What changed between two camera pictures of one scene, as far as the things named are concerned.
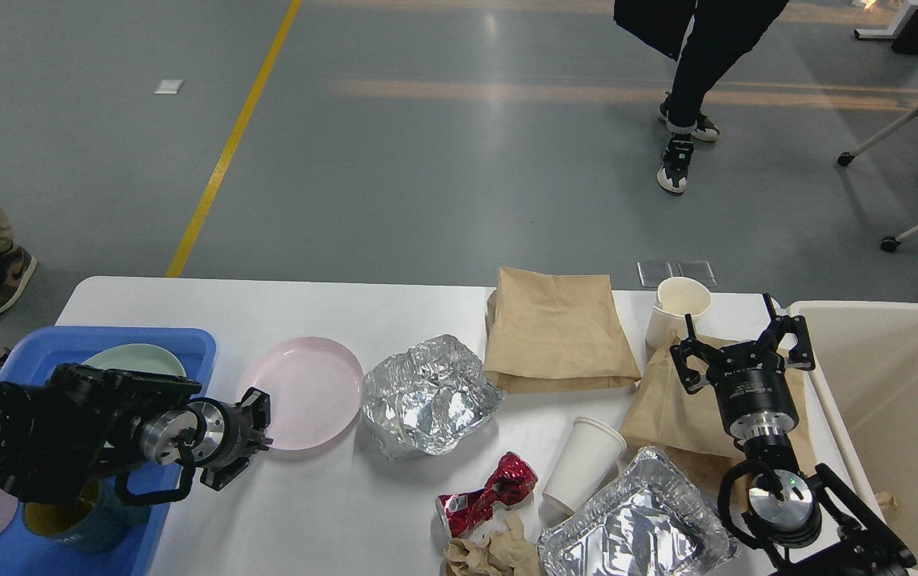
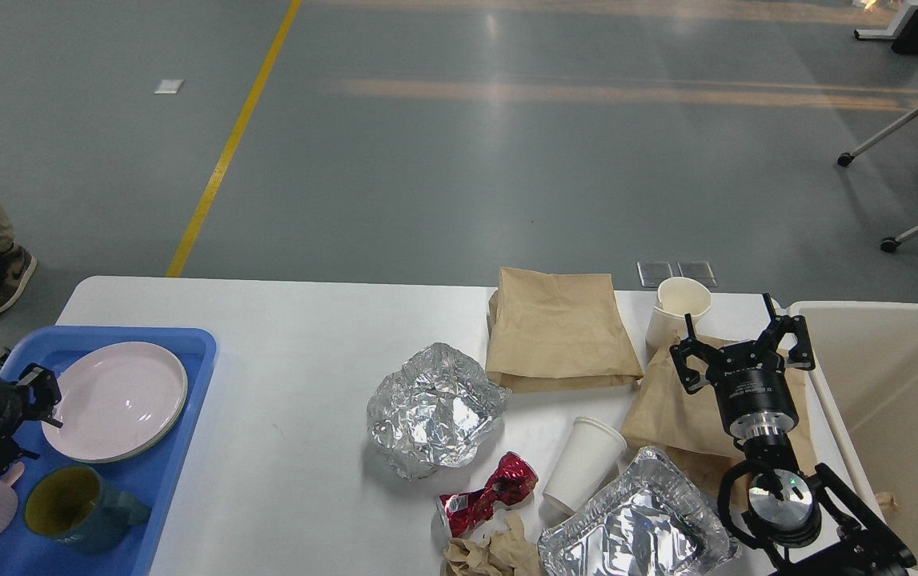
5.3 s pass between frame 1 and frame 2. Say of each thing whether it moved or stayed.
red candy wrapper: stayed
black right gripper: stayed
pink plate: moved
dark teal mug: stayed
